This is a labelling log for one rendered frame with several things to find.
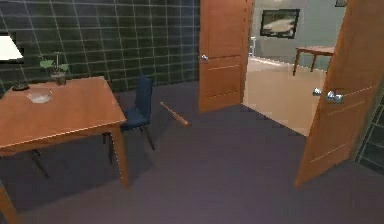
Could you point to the dark blue chair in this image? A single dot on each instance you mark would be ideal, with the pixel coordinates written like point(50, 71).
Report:
point(141, 106)

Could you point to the small black object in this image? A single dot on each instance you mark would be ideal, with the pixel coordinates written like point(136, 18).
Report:
point(20, 87)

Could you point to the small brown wooden table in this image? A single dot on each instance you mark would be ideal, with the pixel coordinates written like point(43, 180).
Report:
point(315, 53)

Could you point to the black framed wall picture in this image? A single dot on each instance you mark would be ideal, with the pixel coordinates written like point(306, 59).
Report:
point(279, 23)

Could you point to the white lamp shade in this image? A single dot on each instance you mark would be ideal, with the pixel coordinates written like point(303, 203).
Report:
point(8, 48)

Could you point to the wooden baseball bat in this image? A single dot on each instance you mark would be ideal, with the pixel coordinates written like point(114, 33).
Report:
point(175, 114)

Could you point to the clear glass bowl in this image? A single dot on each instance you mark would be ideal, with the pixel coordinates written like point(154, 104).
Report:
point(39, 97)

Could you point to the green potted house plant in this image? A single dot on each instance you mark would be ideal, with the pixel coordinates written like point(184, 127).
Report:
point(56, 70)

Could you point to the silver round door knob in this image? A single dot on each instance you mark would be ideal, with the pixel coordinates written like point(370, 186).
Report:
point(204, 58)
point(333, 96)
point(317, 91)

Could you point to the brown wooden room door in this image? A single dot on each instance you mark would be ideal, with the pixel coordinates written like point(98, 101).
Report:
point(223, 53)
point(346, 86)

